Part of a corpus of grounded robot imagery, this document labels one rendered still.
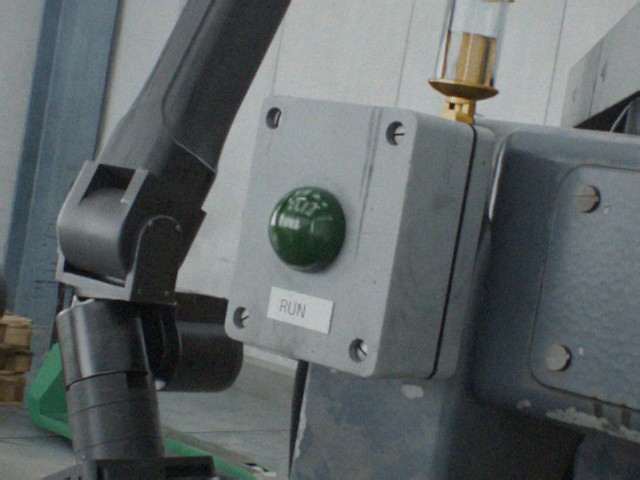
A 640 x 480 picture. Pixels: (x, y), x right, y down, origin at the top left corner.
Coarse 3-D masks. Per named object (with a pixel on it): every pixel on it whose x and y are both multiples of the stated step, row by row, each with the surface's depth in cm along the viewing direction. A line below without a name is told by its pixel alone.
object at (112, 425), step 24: (96, 384) 82; (120, 384) 82; (144, 384) 83; (72, 408) 82; (96, 408) 81; (120, 408) 81; (144, 408) 82; (72, 432) 82; (96, 432) 81; (120, 432) 81; (144, 432) 81; (96, 456) 80; (120, 456) 80; (144, 456) 81; (168, 456) 82; (192, 456) 83
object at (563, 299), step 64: (512, 128) 52; (576, 128) 46; (512, 192) 46; (576, 192) 44; (512, 256) 46; (576, 256) 44; (512, 320) 46; (576, 320) 44; (320, 384) 51; (384, 384) 49; (448, 384) 47; (512, 384) 46; (576, 384) 44; (320, 448) 51; (384, 448) 48; (448, 448) 47; (512, 448) 50; (576, 448) 53
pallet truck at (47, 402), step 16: (64, 288) 616; (48, 352) 617; (48, 368) 602; (32, 384) 598; (48, 384) 593; (32, 400) 591; (48, 400) 591; (64, 400) 597; (32, 416) 590; (48, 416) 585; (64, 416) 591; (64, 432) 573; (176, 432) 597; (176, 448) 579; (192, 448) 572; (208, 448) 575; (224, 448) 580; (224, 464) 558; (240, 464) 554; (256, 464) 562
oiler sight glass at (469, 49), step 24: (456, 0) 51; (480, 0) 51; (504, 0) 51; (456, 24) 51; (480, 24) 51; (504, 24) 51; (456, 48) 51; (480, 48) 51; (456, 72) 51; (480, 72) 51
